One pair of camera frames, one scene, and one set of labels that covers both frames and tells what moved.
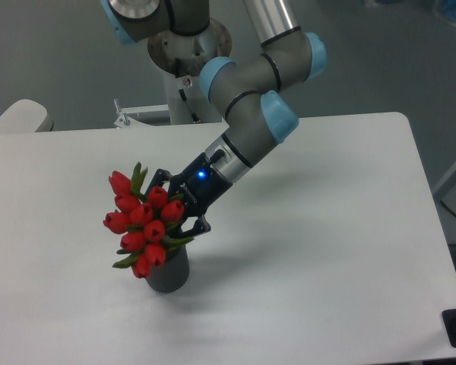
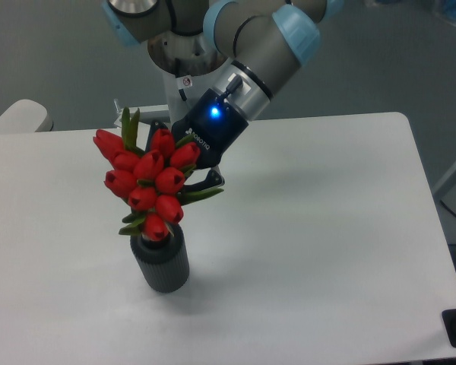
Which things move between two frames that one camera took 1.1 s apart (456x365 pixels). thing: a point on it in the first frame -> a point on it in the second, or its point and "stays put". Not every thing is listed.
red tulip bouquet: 147,218 -> 151,180
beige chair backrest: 23,115 stays put
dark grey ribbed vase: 172,274 stays put
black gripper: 200,185 -> 212,124
